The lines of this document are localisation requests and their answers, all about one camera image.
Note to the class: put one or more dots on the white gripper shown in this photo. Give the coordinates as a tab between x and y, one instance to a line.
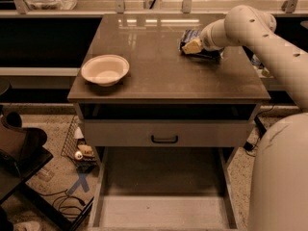
206	39

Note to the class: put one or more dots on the blue chip bag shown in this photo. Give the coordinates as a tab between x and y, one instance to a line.
191	34

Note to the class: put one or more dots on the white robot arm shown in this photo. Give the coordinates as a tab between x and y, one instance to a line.
279	183

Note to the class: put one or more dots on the grey drawer cabinet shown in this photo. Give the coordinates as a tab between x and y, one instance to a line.
162	84

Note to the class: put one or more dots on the open middle drawer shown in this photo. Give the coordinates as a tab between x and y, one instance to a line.
163	189

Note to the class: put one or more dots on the clear water bottle blue label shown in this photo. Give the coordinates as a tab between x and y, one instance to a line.
255	60

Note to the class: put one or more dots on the clear water bottle green label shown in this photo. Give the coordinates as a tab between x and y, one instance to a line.
265	73

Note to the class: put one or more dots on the white paper bowl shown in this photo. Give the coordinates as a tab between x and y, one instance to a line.
105	70

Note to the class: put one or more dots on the black stand leg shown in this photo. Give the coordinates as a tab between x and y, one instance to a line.
262	129

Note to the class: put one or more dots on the blue tape cross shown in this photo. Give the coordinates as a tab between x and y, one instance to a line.
81	182

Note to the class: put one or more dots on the dark brown chair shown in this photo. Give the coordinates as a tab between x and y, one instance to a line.
22	154

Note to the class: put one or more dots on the closed top drawer black handle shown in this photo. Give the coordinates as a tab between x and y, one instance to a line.
175	133

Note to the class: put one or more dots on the wire mesh basket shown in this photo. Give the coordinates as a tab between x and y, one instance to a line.
71	145

